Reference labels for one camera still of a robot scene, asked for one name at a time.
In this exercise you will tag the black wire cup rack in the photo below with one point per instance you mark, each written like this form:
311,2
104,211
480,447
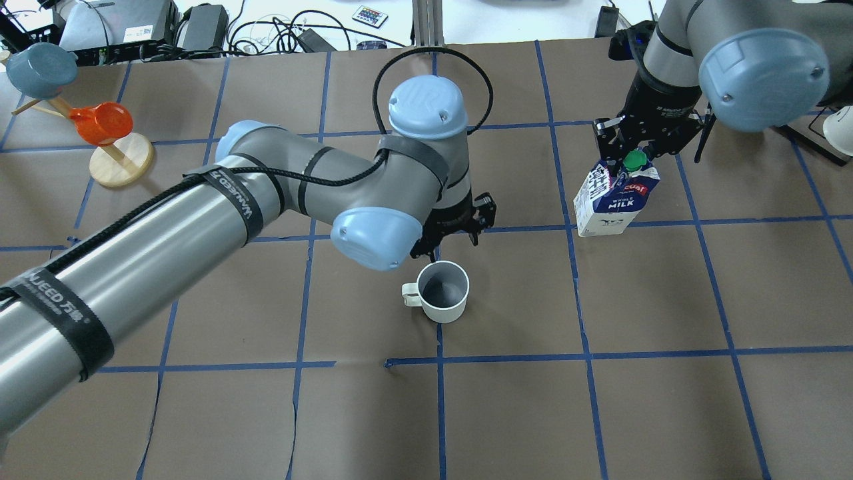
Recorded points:
817,147

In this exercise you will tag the aluminium frame post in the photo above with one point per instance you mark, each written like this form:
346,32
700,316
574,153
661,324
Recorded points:
428,23

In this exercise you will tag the small remote control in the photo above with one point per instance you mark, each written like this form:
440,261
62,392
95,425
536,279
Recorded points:
367,16

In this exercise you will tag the blue mug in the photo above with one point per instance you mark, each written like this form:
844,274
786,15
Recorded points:
42,71

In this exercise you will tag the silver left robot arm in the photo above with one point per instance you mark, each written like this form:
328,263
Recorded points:
62,321

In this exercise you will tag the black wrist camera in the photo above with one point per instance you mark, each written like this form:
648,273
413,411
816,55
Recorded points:
631,43

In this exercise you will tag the white ribbed mug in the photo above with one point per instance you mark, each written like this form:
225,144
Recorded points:
440,290

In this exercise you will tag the orange cup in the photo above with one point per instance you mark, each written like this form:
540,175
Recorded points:
102,124

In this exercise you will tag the white cup on rack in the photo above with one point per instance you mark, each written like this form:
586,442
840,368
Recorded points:
837,130

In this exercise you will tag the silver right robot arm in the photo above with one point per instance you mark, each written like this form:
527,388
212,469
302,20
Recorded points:
749,65

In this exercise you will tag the wooden mug tree stand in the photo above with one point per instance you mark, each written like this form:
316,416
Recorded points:
113,166

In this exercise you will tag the black computer box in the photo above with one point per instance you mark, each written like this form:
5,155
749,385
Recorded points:
101,24

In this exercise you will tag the blue white milk carton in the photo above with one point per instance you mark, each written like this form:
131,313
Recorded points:
607,202

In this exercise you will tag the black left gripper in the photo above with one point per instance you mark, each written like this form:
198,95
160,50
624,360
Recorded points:
448,223

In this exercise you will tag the black power adapter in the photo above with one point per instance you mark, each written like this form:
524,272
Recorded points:
203,28

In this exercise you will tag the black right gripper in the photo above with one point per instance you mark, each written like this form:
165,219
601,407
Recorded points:
656,101

